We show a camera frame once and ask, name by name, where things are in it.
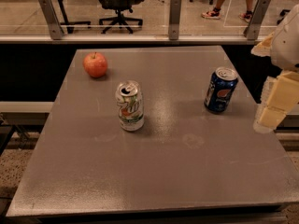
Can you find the blue pepsi can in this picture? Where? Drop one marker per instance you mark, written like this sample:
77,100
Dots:
221,87

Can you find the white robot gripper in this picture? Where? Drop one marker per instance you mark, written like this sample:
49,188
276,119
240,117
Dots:
287,48

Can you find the middle metal glass bracket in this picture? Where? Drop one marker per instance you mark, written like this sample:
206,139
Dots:
174,19

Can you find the white green 7up can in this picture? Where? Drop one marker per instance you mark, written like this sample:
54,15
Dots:
129,99

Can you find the left metal glass bracket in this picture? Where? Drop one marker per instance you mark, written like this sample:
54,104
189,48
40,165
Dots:
55,29

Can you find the black stand with base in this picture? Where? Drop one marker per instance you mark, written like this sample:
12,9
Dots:
70,25

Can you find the black office chair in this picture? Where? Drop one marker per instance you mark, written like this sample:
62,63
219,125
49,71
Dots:
119,6

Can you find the red apple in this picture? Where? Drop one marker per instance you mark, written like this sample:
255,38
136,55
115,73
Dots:
95,64

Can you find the metal glass bracket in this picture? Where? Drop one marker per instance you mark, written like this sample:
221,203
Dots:
253,29
55,29
174,19

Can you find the right metal glass bracket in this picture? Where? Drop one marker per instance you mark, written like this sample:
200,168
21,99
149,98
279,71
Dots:
253,29

